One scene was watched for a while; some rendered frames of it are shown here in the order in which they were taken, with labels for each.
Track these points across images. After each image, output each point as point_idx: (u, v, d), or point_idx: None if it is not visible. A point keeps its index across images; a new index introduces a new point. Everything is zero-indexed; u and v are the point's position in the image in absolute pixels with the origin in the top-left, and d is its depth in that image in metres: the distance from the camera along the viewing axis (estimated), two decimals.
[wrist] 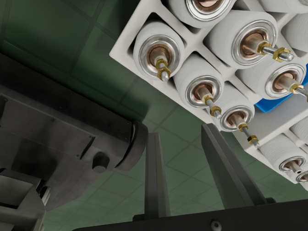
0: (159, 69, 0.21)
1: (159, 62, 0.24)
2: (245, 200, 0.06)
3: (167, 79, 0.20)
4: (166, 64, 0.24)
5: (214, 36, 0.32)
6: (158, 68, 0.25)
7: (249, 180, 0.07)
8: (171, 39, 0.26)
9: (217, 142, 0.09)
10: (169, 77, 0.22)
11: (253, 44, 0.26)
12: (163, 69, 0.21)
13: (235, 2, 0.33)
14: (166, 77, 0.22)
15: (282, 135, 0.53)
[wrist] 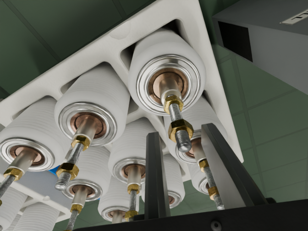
0: (176, 142, 0.12)
1: (168, 112, 0.15)
2: (245, 200, 0.06)
3: (184, 145, 0.10)
4: (168, 102, 0.14)
5: (147, 130, 0.30)
6: (179, 110, 0.15)
7: (249, 180, 0.07)
8: (183, 109, 0.20)
9: (217, 142, 0.09)
10: (183, 123, 0.11)
11: (138, 177, 0.26)
12: (173, 139, 0.12)
13: (160, 138, 0.38)
14: (184, 131, 0.11)
15: None
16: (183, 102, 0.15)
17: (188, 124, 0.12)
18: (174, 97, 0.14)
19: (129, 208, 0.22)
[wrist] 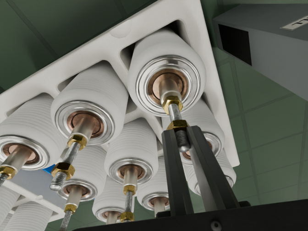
0: (175, 125, 0.11)
1: (173, 101, 0.14)
2: (218, 204, 0.06)
3: (187, 150, 0.11)
4: (180, 108, 0.15)
5: (144, 130, 0.30)
6: (166, 109, 0.15)
7: (223, 184, 0.07)
8: (182, 111, 0.20)
9: (199, 145, 0.09)
10: None
11: (134, 178, 0.25)
12: (183, 128, 0.11)
13: (157, 139, 0.38)
14: (182, 140, 0.12)
15: None
16: (167, 113, 0.16)
17: None
18: None
19: (124, 210, 0.22)
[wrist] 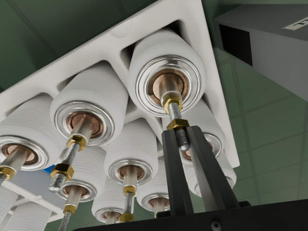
0: None
1: None
2: (218, 204, 0.06)
3: (179, 148, 0.11)
4: (167, 112, 0.15)
5: (144, 131, 0.30)
6: (176, 101, 0.14)
7: (223, 184, 0.07)
8: (182, 111, 0.20)
9: (199, 145, 0.09)
10: None
11: (134, 179, 0.25)
12: None
13: (157, 140, 0.38)
14: None
15: None
16: (169, 96, 0.15)
17: (170, 126, 0.12)
18: (162, 105, 0.15)
19: (124, 211, 0.22)
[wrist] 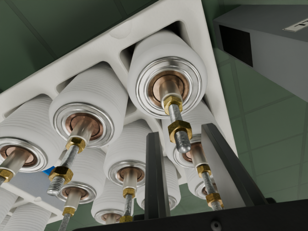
0: (169, 140, 0.12)
1: (166, 110, 0.15)
2: (245, 200, 0.06)
3: (186, 146, 0.10)
4: (173, 101, 0.14)
5: (144, 132, 0.30)
6: None
7: (249, 180, 0.07)
8: (182, 113, 0.20)
9: (217, 142, 0.09)
10: (189, 126, 0.12)
11: (134, 181, 0.25)
12: (171, 135, 0.12)
13: None
14: (187, 134, 0.11)
15: None
16: (182, 108, 0.15)
17: (190, 129, 0.12)
18: (180, 100, 0.15)
19: (124, 213, 0.22)
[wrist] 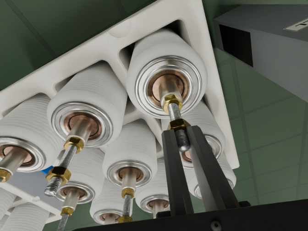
0: None
1: (165, 106, 0.15)
2: (218, 204, 0.06)
3: (187, 145, 0.10)
4: (176, 101, 0.14)
5: (143, 132, 0.29)
6: None
7: (223, 184, 0.07)
8: (182, 113, 0.19)
9: (199, 145, 0.09)
10: None
11: (133, 181, 0.25)
12: None
13: (156, 140, 0.38)
14: (187, 134, 0.12)
15: None
16: (178, 110, 0.15)
17: None
18: (181, 101, 0.15)
19: (123, 214, 0.21)
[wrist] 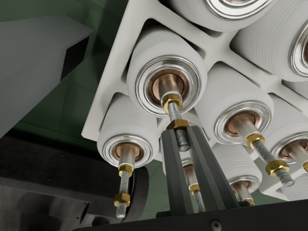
0: (129, 205, 0.18)
1: (128, 177, 0.21)
2: (218, 204, 0.06)
3: (117, 217, 0.17)
4: (120, 175, 0.21)
5: (195, 104, 0.27)
6: (129, 172, 0.21)
7: (223, 184, 0.07)
8: (134, 137, 0.22)
9: (199, 145, 0.09)
10: (114, 200, 0.18)
11: (240, 132, 0.20)
12: None
13: None
14: (118, 204, 0.17)
15: (305, 174, 0.44)
16: (125, 167, 0.20)
17: (118, 197, 0.18)
18: (118, 170, 0.21)
19: None
